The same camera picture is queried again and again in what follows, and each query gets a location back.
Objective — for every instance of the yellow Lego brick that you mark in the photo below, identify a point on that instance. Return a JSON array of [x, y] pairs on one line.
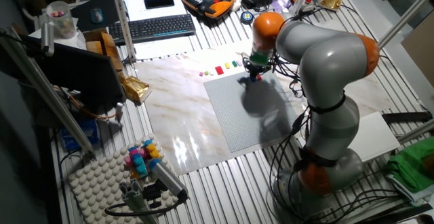
[[227, 66]]

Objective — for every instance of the silver webcam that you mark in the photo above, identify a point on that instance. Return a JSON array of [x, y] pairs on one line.
[[47, 39]]

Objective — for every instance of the grey Lego baseplate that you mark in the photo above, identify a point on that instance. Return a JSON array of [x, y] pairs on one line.
[[223, 115]]

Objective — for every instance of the white rounded toy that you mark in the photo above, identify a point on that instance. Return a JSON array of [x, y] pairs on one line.
[[236, 2]]

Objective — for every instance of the colourful toy block cluster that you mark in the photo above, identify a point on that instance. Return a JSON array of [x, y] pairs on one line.
[[139, 161]]

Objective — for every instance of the black round puck blue label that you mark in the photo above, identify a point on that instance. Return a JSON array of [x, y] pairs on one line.
[[247, 17]]

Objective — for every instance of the black mouse pad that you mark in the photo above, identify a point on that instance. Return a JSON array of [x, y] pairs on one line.
[[81, 13]]

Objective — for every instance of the plain white paper sheet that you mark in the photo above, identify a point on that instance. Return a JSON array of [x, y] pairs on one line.
[[135, 12]]

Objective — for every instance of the gold foil bag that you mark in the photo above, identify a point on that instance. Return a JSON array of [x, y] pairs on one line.
[[135, 88]]

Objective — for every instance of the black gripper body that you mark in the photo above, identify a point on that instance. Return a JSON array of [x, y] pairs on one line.
[[257, 69]]

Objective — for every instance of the pink Lego brick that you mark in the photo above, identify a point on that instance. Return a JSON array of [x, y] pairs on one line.
[[239, 62]]

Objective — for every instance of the dark computer mouse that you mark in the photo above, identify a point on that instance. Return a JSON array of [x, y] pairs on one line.
[[96, 15]]

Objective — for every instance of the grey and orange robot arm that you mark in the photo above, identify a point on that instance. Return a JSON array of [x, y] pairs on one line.
[[325, 57]]

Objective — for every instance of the white flat box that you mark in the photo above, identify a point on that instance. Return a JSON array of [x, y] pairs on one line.
[[376, 137]]

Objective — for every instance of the black smartphone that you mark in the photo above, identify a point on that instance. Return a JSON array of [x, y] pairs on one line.
[[159, 2]]

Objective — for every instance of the brown cardboard box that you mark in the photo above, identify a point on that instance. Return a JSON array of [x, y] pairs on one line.
[[106, 44]]

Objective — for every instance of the brown cardboard panel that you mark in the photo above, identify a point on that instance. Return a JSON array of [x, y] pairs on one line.
[[422, 54]]

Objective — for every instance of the grey box red button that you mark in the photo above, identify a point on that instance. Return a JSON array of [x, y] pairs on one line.
[[308, 3]]

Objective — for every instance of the white bumpy foam mat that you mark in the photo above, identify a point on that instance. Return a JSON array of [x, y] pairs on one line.
[[95, 183]]

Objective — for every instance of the green cloth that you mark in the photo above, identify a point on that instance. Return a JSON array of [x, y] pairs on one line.
[[412, 163]]

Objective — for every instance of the blue box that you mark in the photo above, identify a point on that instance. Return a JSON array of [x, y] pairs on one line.
[[79, 134]]

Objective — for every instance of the purple plastic bag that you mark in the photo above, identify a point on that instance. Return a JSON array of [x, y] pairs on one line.
[[279, 3]]

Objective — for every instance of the gold metallic object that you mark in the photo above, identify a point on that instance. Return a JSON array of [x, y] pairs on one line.
[[330, 0]]

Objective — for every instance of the short aluminium profile piece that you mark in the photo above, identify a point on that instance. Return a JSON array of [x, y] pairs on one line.
[[134, 197]]

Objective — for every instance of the flat red Lego plate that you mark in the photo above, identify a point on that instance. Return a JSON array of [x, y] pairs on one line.
[[219, 70]]

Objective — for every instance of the black camera clamp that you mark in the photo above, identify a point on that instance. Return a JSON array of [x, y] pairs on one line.
[[152, 192]]

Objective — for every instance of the black bar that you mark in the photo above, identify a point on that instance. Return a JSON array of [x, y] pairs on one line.
[[407, 117]]

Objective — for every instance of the clear plastic cup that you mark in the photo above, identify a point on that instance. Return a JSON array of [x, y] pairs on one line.
[[62, 20]]

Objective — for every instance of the green Lego brick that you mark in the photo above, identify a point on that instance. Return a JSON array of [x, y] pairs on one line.
[[234, 64]]

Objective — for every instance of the black computer monitor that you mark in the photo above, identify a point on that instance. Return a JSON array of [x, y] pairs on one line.
[[78, 71]]

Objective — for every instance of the silver depth camera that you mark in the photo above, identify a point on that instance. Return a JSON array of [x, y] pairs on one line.
[[167, 178]]

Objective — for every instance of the printed white paper sheet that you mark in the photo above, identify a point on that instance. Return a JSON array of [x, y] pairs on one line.
[[159, 47]]

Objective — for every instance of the black computer keyboard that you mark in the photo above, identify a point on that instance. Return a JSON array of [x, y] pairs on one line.
[[152, 27]]

